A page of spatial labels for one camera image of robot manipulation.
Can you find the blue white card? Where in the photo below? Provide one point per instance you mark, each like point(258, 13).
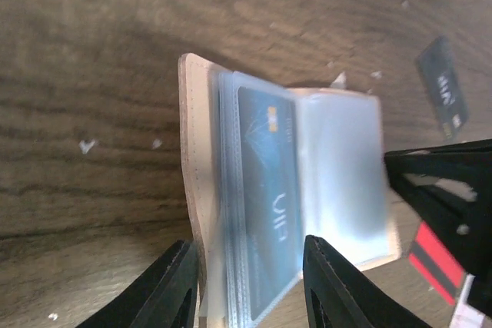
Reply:
point(271, 201)

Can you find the black VIP card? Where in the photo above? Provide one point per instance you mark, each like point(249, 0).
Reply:
point(436, 69)

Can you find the beige leather card holder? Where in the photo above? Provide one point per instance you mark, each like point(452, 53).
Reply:
point(342, 184)

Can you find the white card pink pattern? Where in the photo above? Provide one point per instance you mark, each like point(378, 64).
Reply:
point(465, 316)

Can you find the red card black stripe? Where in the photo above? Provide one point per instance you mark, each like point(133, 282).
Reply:
point(436, 264)

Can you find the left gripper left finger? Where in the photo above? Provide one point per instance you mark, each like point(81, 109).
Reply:
point(164, 295)

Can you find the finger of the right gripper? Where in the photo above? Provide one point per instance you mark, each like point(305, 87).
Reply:
point(463, 227)

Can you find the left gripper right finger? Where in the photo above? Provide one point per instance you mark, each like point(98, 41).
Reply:
point(338, 295)

